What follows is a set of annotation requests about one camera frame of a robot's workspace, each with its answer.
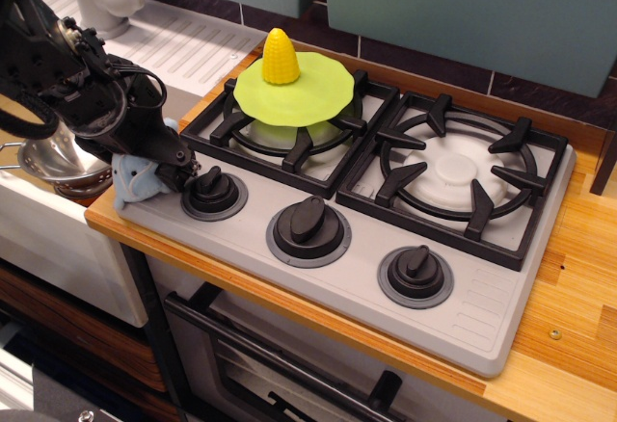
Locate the yellow toy corn cob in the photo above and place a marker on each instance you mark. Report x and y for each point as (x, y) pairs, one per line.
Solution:
(279, 58)

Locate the toy oven door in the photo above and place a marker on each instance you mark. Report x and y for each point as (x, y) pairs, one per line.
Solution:
(273, 382)

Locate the black left burner grate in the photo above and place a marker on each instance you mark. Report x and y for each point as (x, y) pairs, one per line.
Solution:
(312, 158)

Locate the black right burner grate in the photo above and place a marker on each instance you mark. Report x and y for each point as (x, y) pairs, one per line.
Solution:
(537, 166)

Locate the black left stove knob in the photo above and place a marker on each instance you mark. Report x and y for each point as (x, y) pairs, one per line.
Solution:
(214, 196)

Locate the black burner grate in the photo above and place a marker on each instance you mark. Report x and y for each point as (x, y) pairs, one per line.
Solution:
(537, 166)
(312, 158)

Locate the white left burner cap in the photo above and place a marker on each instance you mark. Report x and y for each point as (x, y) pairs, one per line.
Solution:
(257, 137)

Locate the black stove knob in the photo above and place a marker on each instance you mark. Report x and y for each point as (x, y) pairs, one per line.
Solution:
(308, 234)
(214, 196)
(415, 277)

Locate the light blue plush elephant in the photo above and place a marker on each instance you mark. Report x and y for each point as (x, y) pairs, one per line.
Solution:
(135, 179)

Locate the green round silicone lid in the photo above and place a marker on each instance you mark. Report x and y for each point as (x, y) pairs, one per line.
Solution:
(320, 92)

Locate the black right stove knob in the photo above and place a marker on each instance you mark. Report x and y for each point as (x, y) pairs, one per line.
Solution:
(415, 277)

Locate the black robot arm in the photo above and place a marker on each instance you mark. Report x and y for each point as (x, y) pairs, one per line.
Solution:
(62, 74)

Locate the grey toy stove top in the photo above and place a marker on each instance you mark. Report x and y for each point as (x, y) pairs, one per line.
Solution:
(474, 328)

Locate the steel colander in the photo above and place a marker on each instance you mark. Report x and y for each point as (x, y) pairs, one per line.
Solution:
(59, 162)

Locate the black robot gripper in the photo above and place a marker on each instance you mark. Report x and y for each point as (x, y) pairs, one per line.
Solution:
(124, 116)

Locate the teal cabinet box right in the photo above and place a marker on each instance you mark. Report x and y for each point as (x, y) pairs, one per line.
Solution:
(565, 44)

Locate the black middle stove knob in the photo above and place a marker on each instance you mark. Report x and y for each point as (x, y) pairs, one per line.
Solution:
(308, 234)

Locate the white right burner cap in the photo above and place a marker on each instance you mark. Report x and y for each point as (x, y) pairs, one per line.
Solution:
(453, 163)

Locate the white burner cap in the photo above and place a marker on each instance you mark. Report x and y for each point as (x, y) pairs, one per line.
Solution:
(453, 163)
(257, 137)

